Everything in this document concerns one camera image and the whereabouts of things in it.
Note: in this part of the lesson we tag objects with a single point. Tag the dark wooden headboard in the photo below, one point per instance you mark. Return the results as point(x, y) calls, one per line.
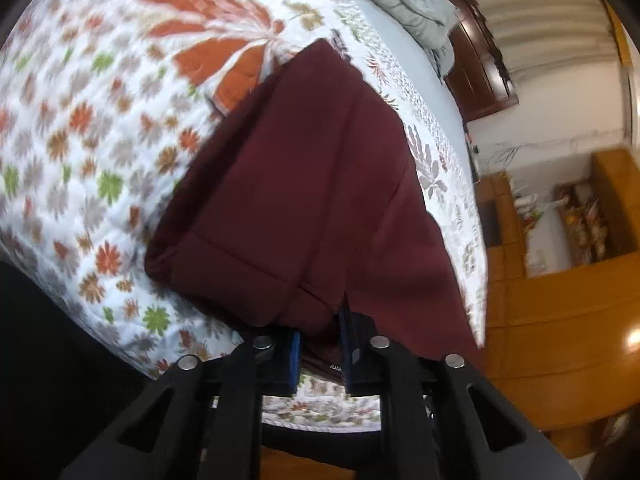
point(480, 70)

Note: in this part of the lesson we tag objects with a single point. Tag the orange wooden cabinet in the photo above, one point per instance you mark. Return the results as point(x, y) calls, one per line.
point(550, 320)

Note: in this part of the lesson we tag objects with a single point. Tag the grey-blue comforter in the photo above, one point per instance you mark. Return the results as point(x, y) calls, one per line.
point(400, 5)

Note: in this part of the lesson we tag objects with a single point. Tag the light blue bed sheet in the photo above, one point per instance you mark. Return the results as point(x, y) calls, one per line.
point(395, 52)

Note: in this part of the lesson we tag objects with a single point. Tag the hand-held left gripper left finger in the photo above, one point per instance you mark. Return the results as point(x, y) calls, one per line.
point(294, 360)

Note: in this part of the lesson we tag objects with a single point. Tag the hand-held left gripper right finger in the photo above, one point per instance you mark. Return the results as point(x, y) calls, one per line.
point(346, 355)

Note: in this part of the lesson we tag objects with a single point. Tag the maroon pants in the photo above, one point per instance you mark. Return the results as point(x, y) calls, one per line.
point(310, 185)

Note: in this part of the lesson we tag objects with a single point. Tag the beige curtain valance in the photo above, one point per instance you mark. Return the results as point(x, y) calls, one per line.
point(540, 20)

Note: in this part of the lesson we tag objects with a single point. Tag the white floral quilt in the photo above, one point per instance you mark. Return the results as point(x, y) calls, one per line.
point(100, 110)

